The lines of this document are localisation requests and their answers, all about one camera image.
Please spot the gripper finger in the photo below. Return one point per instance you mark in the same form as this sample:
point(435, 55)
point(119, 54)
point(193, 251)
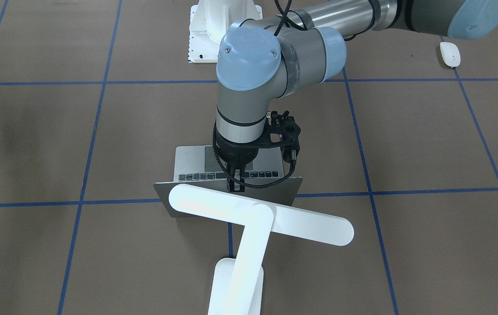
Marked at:
point(240, 182)
point(231, 184)

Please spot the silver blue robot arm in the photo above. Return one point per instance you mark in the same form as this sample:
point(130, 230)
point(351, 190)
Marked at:
point(260, 60)

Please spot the brown paper table cover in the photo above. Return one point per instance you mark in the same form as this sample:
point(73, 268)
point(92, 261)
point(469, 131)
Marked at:
point(95, 95)

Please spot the white central pedestal column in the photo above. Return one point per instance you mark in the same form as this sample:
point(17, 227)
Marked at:
point(209, 21)

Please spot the white desk lamp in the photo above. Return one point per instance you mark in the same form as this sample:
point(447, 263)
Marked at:
point(238, 283)

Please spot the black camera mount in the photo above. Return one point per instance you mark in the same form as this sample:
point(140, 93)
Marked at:
point(282, 131)

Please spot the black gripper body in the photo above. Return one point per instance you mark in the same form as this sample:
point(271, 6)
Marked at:
point(236, 154)

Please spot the white computer mouse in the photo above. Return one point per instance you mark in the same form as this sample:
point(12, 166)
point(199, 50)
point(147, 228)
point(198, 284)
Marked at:
point(450, 54)

